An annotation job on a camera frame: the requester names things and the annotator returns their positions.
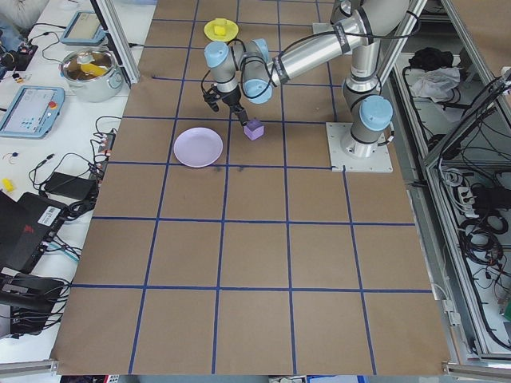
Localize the purple cube block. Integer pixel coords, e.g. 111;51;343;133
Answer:
244;118;266;141

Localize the light purple round plate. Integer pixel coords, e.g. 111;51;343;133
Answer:
173;127;224;168

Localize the yellow round plate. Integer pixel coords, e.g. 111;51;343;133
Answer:
204;18;241;42

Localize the stainless steel pot glass lid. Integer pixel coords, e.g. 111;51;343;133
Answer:
59;47;125;103

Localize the black power strip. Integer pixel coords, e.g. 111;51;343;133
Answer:
91;131;117;177

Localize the light blue teach pendant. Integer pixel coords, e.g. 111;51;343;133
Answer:
0;85;66;139
59;10;109;45

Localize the black power adapter brick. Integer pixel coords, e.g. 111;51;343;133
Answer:
43;172;95;200

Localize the black cloth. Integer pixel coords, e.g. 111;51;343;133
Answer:
409;47;454;69

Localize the white crumpled cloth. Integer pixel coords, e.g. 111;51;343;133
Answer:
413;67;462;99

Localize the white power strip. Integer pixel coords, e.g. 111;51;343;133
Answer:
454;186;481;217

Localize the black box red logo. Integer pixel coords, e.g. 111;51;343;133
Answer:
0;191;67;273

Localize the black electronics device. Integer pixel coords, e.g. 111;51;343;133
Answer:
0;274;69;337

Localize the aluminium corner bar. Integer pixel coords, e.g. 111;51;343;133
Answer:
441;361;511;378
0;358;59;377

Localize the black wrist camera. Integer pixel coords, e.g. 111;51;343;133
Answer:
202;85;221;113

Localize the aluminium profile post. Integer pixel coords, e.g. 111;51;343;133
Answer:
89;0;141;85

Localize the V-shaped metal bar frame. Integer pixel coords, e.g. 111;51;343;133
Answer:
382;0;511;364

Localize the black cable bundle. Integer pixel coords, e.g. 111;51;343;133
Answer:
458;215;509;257

